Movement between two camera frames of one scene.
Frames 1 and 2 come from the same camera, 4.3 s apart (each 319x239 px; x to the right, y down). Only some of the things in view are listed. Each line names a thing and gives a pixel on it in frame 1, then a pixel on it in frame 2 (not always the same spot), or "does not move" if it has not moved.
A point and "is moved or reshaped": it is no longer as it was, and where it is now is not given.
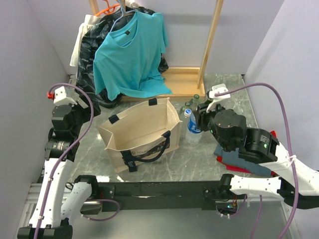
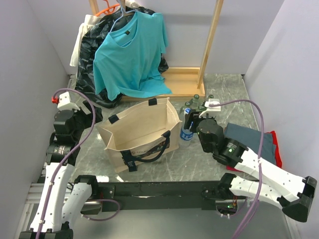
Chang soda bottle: x=186 y=106 does not move
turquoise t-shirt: x=128 y=61 does not move
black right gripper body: x=207 y=121 to x=194 y=116
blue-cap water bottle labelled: x=193 y=135 is moved or reshaped
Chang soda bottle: x=195 y=101 does not move
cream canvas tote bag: x=140 y=135 does not move
